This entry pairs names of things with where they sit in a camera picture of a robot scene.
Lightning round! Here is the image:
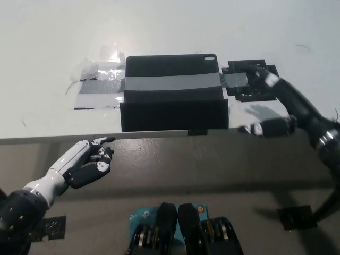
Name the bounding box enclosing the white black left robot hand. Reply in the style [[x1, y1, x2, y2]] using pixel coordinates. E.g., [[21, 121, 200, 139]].
[[22, 136, 116, 208]]

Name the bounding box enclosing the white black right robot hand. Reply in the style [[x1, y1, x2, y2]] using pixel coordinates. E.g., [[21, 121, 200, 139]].
[[237, 65, 337, 146]]

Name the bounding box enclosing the teal robot body plate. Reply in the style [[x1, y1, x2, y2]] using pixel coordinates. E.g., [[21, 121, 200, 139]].
[[129, 202, 211, 240]]

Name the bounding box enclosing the black folded tablet cover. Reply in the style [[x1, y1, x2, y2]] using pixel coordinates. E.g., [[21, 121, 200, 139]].
[[120, 54, 230, 133]]

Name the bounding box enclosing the black square floor marker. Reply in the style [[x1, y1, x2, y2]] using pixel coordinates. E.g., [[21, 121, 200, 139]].
[[31, 215, 67, 242], [276, 205, 319, 231]]

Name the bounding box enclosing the black fiducial marker board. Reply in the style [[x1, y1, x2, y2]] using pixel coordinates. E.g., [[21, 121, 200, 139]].
[[221, 59, 278, 102]]

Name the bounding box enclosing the crumpled white paper piece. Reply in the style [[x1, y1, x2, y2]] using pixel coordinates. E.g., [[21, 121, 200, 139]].
[[80, 62, 99, 81]]

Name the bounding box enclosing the gray tape strip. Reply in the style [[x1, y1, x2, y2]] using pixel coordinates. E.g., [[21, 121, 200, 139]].
[[78, 72, 250, 95]]

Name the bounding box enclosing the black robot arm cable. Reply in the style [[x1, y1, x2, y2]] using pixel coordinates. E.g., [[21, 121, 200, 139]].
[[312, 169, 340, 222]]

